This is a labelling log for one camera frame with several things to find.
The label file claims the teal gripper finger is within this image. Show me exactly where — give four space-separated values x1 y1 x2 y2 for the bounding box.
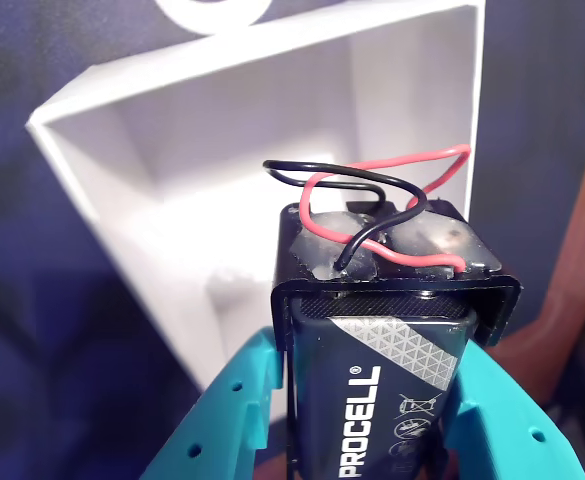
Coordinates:
444 344 585 480
144 329 283 480

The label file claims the small black battery pack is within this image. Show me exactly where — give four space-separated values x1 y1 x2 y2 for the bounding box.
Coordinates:
263 143 523 480

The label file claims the white open cardboard box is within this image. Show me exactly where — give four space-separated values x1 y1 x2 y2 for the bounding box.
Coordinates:
25 0 487 394

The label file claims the black mat with white letters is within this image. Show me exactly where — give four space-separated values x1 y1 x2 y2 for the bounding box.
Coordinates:
0 0 585 480

